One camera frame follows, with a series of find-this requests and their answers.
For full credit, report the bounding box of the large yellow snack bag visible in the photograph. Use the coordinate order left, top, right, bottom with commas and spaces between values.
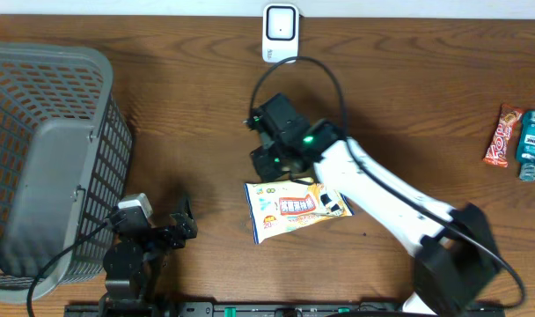
244, 177, 354, 244

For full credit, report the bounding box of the red chocolate bar wrapper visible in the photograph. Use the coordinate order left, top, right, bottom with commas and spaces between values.
483, 104, 524, 167

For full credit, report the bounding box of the teal mouthwash bottle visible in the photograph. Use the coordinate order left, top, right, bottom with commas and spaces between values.
516, 110, 535, 181

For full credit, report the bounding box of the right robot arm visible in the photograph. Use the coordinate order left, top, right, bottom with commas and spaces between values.
245, 93, 502, 316

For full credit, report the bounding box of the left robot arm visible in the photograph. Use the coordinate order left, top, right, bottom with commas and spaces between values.
98, 193, 198, 316

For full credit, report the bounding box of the white barcode scanner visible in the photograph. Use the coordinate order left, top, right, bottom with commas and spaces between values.
261, 4, 300, 63

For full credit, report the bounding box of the grey plastic basket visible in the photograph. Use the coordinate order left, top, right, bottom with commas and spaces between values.
0, 42, 133, 304

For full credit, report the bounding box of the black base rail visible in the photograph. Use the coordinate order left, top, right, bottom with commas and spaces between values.
63, 299, 506, 317

